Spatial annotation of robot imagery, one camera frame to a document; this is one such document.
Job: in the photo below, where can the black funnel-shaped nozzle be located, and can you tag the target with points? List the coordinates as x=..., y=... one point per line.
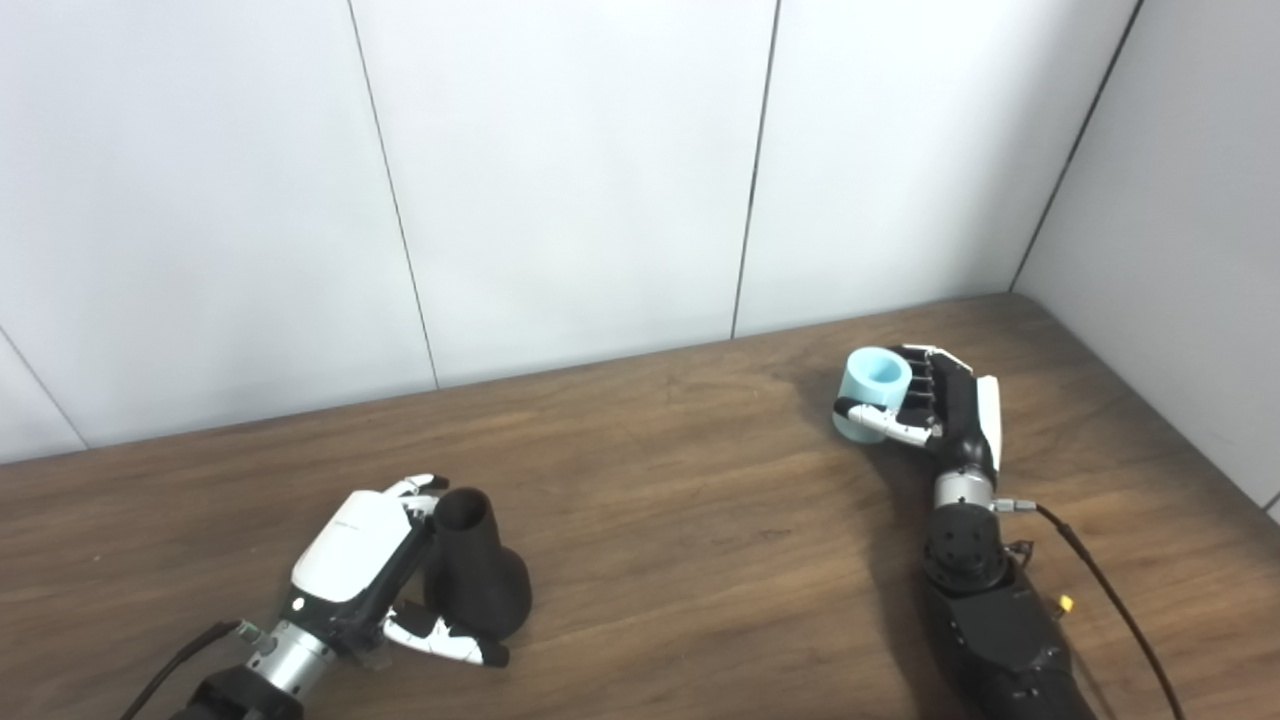
x=475, y=575

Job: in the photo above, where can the white and black left hand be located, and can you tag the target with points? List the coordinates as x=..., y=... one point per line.
x=350, y=550

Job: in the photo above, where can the white and black right hand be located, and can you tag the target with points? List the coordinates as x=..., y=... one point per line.
x=960, y=420

